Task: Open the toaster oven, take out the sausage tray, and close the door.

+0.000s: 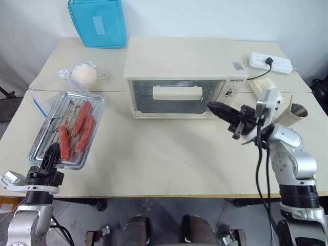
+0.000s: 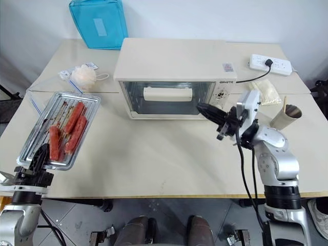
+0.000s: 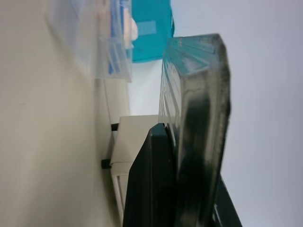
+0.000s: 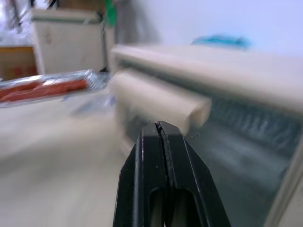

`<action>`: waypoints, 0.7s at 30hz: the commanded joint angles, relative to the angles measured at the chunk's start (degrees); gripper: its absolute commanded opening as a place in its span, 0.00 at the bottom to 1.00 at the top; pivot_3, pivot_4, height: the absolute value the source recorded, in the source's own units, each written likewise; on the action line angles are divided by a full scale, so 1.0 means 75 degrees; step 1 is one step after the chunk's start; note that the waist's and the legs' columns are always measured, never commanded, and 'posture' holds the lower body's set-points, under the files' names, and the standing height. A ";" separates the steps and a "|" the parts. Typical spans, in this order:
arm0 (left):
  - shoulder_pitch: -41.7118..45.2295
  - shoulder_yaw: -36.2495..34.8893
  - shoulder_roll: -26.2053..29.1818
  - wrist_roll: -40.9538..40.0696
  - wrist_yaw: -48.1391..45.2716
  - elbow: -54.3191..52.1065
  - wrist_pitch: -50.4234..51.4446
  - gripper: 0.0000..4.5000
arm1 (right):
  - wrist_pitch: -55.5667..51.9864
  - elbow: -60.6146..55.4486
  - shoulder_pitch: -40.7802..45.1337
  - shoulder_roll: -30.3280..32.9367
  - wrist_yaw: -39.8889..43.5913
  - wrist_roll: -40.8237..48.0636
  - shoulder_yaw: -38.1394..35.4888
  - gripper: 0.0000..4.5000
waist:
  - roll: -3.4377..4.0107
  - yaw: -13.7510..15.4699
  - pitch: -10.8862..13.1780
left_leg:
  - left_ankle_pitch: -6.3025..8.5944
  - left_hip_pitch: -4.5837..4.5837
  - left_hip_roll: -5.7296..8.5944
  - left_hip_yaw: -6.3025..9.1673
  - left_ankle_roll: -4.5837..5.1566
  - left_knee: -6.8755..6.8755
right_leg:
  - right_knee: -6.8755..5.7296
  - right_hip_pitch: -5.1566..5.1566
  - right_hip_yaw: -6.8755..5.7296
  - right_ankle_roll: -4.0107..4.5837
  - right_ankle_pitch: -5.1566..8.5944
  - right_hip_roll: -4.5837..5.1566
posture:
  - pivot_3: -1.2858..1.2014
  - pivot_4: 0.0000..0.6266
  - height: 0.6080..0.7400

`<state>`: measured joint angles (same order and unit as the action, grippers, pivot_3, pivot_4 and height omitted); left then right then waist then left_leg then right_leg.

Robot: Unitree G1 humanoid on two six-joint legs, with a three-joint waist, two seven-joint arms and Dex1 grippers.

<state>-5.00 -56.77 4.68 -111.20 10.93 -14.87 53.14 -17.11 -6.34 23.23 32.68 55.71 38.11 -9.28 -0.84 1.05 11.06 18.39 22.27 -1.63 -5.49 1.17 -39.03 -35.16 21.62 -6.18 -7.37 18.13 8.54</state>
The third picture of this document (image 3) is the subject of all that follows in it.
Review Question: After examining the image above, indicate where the cream white toaster oven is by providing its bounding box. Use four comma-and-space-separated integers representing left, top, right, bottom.
101, 114, 165, 213

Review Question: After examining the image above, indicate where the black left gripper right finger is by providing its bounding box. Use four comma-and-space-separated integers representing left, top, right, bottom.
158, 34, 242, 227

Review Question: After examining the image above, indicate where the clear plastic storage box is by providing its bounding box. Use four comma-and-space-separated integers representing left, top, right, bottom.
97, 0, 139, 83

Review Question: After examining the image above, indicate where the teal plastic container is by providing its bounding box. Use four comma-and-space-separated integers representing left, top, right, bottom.
131, 0, 176, 63

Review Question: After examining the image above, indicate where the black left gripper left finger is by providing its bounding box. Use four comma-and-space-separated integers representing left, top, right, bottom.
122, 122, 178, 227

